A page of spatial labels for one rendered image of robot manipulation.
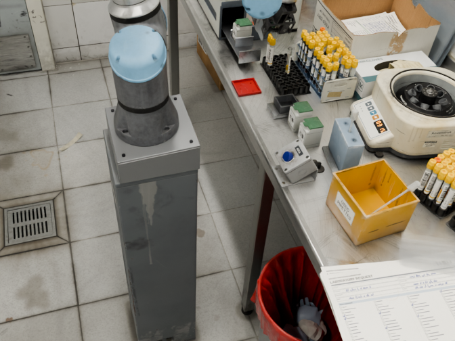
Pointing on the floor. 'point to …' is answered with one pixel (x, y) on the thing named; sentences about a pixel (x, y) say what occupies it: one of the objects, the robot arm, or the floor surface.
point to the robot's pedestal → (158, 250)
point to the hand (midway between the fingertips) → (260, 27)
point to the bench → (305, 212)
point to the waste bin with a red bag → (290, 296)
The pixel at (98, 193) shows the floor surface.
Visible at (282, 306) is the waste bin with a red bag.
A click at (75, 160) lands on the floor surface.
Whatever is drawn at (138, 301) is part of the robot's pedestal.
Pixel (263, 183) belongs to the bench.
